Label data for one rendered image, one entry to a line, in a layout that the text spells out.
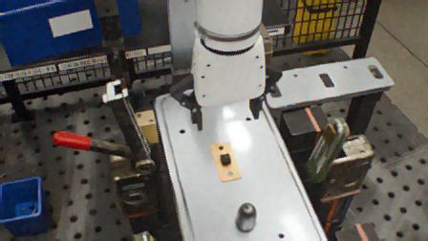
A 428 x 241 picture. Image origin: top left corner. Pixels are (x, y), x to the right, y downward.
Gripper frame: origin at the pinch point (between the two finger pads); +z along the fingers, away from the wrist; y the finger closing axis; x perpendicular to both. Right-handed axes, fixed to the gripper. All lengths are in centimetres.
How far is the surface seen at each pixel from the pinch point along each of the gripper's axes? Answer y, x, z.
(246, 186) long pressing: 2.2, -6.0, 12.1
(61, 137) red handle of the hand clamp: -25.2, -0.6, -2.6
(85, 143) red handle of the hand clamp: -22.1, -0.8, -0.4
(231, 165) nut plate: 0.8, -1.4, 11.8
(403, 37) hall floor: 155, 137, 112
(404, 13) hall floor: 170, 160, 112
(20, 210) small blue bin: -47, 19, 42
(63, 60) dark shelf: -27.2, 32.6, 9.2
